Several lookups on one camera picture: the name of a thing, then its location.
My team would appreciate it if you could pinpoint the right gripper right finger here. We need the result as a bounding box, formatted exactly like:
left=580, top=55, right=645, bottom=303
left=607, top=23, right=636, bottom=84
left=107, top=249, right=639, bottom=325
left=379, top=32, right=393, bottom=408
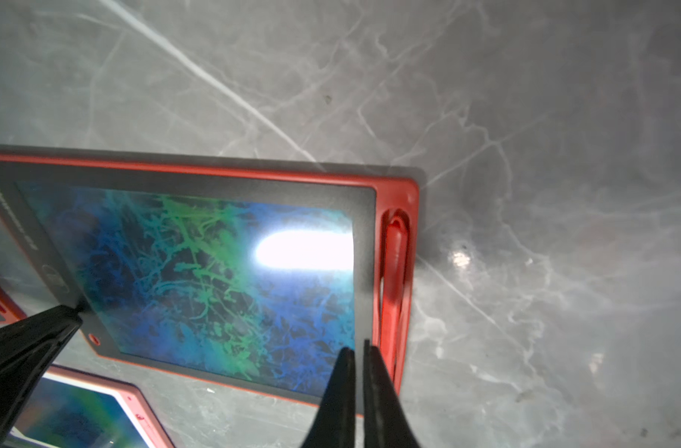
left=363, top=340, right=420, bottom=448

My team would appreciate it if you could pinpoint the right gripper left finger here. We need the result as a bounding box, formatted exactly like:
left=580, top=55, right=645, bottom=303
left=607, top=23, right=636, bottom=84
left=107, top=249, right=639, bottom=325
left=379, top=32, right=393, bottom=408
left=301, top=347, right=356, bottom=448

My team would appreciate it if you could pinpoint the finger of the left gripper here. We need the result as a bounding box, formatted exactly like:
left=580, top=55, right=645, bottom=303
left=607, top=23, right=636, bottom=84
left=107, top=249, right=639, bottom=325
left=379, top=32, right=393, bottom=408
left=0, top=305, right=82, bottom=446

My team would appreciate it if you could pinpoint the red stylus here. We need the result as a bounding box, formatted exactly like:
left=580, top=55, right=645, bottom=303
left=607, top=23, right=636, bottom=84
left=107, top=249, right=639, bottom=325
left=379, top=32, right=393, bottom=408
left=379, top=217, right=407, bottom=379

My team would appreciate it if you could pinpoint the pink white writing tablet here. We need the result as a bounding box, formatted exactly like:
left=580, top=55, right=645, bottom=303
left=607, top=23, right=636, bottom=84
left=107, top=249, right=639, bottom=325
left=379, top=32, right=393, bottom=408
left=3, top=366, right=174, bottom=448

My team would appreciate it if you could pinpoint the right red writing tablet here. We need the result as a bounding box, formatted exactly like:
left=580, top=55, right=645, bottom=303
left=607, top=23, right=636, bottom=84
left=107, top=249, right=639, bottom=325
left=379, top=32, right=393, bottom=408
left=0, top=145, right=421, bottom=404

